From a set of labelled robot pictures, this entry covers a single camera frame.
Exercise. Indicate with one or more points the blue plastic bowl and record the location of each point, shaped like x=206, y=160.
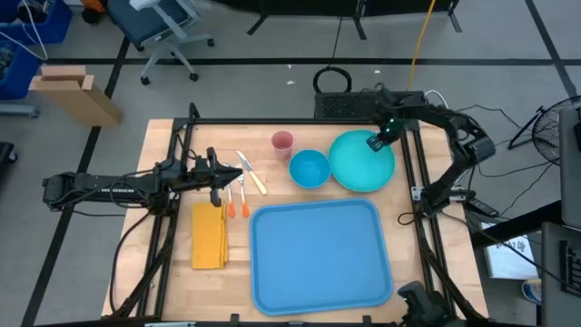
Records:
x=310, y=169

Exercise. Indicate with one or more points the white paper sheet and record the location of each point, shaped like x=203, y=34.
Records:
x=508, y=261

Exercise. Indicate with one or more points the black perforated computer case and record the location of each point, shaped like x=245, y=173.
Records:
x=340, y=105

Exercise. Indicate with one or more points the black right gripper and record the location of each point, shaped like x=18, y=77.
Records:
x=392, y=115

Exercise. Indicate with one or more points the black aluminium table frame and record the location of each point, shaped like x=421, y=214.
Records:
x=295, y=121

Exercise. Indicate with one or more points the yellow cloth napkin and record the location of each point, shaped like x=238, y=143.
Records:
x=209, y=236

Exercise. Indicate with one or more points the black device with green light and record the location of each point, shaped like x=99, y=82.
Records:
x=422, y=304

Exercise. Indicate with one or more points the blue plastic bin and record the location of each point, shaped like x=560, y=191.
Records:
x=18, y=72
x=50, y=25

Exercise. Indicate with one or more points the black floor fan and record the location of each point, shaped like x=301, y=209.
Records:
x=547, y=129

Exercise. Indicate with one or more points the black desk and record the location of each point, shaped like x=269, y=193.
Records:
x=556, y=290

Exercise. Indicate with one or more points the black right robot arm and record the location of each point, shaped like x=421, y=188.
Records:
x=454, y=120

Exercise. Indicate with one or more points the silver aluminium bar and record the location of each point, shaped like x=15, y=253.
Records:
x=170, y=324

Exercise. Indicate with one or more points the teal plastic plate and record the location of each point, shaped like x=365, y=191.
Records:
x=358, y=168

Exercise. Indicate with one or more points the blue plastic tray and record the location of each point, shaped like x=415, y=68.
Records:
x=318, y=259

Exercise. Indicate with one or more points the brown cardboard box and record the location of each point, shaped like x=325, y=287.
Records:
x=81, y=97

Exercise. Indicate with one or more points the black partition screen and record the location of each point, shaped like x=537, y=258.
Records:
x=318, y=5

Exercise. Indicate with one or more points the pink plastic cup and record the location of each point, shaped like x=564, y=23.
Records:
x=282, y=143

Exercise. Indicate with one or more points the grey blue office chair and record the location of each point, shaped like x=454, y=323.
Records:
x=150, y=20

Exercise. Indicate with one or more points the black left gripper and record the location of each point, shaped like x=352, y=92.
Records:
x=199, y=175

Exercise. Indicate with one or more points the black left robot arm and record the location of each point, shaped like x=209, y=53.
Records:
x=100, y=186

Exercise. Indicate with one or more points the black keyboard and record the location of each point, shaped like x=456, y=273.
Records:
x=572, y=268

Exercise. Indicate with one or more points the black power strip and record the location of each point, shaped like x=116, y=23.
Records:
x=482, y=207

